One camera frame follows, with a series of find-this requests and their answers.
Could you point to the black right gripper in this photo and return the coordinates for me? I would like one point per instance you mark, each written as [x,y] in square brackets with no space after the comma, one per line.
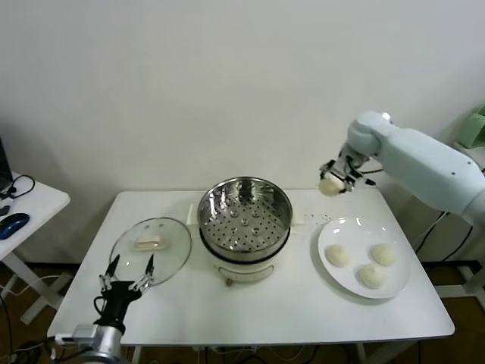
[352,163]

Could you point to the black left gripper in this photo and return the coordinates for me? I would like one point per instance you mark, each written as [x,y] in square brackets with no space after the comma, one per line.
[115,299]

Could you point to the white steamed baozi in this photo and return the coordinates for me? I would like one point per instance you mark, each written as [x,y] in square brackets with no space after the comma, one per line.
[372,276]
[384,254]
[338,255]
[330,186]

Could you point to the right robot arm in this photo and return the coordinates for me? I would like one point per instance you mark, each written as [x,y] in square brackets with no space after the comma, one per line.
[417,163]

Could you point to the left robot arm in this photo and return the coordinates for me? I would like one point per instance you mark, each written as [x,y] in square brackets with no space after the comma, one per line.
[108,341]

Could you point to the stainless steel steamer basket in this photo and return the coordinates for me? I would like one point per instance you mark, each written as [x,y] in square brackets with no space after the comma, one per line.
[223,201]

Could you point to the glass pot lid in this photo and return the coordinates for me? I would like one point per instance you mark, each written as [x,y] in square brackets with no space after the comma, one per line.
[168,258]

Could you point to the white oval plate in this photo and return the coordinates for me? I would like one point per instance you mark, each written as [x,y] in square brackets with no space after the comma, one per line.
[341,231]

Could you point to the white side table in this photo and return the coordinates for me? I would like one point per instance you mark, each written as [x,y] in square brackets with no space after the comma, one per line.
[41,204]

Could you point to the white electric cooker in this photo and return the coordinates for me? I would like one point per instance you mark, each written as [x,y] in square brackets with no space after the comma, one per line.
[242,272]

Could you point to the blue computer mouse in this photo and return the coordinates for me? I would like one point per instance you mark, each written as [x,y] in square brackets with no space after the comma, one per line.
[13,223]

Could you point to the pale green appliance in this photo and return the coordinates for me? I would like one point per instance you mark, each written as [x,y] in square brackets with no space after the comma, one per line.
[471,130]

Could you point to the black monitor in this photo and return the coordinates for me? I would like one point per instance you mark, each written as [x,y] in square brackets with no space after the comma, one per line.
[4,167]

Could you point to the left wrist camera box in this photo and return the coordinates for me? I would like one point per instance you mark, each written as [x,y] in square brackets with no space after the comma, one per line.
[85,333]

